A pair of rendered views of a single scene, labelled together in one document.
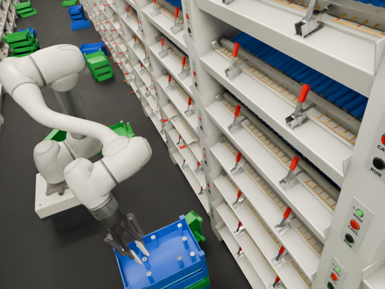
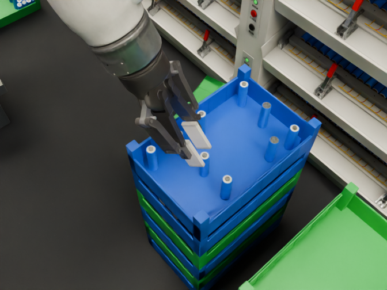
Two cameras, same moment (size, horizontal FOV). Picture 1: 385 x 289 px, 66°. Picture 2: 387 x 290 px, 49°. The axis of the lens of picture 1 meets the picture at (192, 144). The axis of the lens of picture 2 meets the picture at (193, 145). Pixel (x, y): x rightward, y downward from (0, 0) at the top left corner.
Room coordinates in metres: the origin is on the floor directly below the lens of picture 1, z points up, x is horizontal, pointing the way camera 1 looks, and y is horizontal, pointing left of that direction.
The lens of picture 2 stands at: (0.23, 0.41, 1.11)
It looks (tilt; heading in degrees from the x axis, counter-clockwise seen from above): 57 degrees down; 337
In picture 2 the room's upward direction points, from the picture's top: straight up
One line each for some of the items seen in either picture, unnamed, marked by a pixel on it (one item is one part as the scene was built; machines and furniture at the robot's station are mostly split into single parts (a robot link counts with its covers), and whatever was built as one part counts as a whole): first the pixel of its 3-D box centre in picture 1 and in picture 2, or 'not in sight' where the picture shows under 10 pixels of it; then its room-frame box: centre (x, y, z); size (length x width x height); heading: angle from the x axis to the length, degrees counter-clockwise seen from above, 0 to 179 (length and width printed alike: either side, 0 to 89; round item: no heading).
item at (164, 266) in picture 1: (158, 255); (224, 145); (0.62, 0.19, 0.44); 0.30 x 0.20 x 0.08; 109
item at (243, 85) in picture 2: (180, 229); (242, 94); (0.72, 0.10, 0.44); 0.02 x 0.02 x 0.06
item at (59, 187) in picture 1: (60, 179); not in sight; (1.28, 0.79, 0.30); 0.22 x 0.18 x 0.06; 13
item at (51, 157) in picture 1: (52, 159); not in sight; (1.30, 0.79, 0.44); 0.18 x 0.16 x 0.22; 123
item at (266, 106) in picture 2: (185, 243); (264, 115); (0.65, 0.09, 0.44); 0.02 x 0.02 x 0.06
